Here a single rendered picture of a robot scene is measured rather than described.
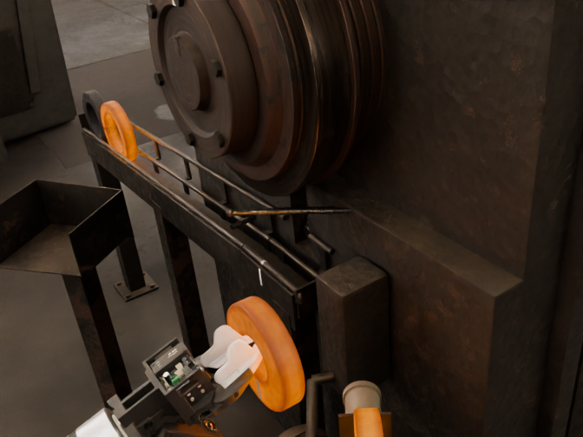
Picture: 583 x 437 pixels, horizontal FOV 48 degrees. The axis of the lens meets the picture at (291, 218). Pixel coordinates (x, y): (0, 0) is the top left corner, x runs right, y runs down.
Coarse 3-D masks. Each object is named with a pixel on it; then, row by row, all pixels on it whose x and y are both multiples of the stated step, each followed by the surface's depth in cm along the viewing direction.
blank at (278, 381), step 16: (240, 304) 87; (256, 304) 86; (240, 320) 88; (256, 320) 84; (272, 320) 84; (256, 336) 85; (272, 336) 82; (288, 336) 83; (272, 352) 82; (288, 352) 82; (272, 368) 83; (288, 368) 82; (256, 384) 91; (272, 384) 85; (288, 384) 83; (304, 384) 84; (272, 400) 88; (288, 400) 84
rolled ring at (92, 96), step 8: (88, 96) 205; (96, 96) 204; (88, 104) 212; (96, 104) 203; (88, 112) 215; (96, 112) 203; (88, 120) 216; (96, 120) 217; (96, 128) 216; (104, 136) 206
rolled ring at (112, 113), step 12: (108, 108) 191; (120, 108) 190; (108, 120) 199; (120, 120) 188; (108, 132) 201; (120, 132) 190; (132, 132) 189; (120, 144) 202; (132, 144) 191; (132, 156) 194
